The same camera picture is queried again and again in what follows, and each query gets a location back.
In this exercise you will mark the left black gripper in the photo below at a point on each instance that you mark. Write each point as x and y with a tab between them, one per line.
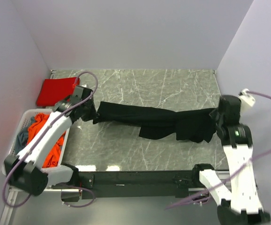
94	114

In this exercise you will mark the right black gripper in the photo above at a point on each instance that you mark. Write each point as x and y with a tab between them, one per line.
239	108

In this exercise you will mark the black t shirt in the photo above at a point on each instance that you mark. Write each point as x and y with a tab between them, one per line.
156	123

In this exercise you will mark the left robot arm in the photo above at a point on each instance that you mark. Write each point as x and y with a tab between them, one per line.
25	171

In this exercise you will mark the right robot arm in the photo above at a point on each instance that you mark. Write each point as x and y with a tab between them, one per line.
239	205

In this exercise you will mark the folded red t shirt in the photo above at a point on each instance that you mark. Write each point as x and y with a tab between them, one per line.
54	90

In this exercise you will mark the white plastic laundry basket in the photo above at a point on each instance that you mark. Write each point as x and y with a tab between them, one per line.
25	121

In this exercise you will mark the grey blue t shirt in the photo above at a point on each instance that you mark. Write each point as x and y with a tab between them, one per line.
22	137

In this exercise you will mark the black base beam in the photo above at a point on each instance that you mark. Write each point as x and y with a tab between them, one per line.
138	183

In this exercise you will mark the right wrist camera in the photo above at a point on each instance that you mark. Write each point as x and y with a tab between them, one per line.
247	100

